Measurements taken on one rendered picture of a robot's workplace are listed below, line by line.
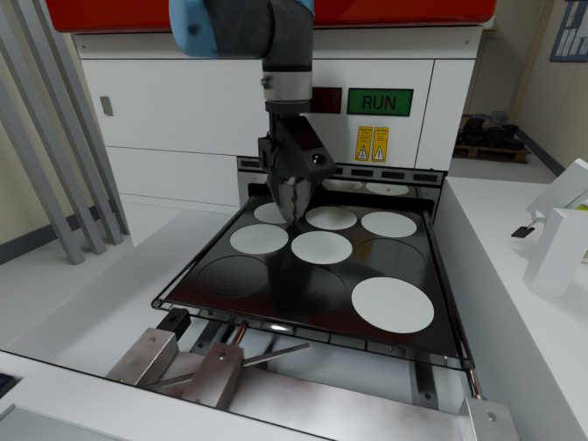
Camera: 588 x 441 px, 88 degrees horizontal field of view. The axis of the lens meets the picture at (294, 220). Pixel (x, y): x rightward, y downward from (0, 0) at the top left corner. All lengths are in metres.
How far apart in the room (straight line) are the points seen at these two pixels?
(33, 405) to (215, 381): 0.13
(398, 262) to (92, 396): 0.40
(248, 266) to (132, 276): 0.25
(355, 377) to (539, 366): 0.20
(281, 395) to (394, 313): 0.16
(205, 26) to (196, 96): 0.35
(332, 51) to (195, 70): 0.29
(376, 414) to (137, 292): 0.42
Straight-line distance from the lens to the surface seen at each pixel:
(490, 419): 0.34
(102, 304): 0.60
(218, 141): 0.74
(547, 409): 0.33
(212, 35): 0.41
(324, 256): 0.48
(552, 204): 0.38
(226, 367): 0.33
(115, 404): 0.28
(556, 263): 0.38
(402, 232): 0.58
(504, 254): 0.45
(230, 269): 0.46
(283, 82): 0.48
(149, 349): 0.37
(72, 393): 0.30
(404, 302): 0.42
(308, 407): 0.34
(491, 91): 7.99
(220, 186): 0.78
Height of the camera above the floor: 1.17
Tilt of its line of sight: 28 degrees down
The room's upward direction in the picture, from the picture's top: straight up
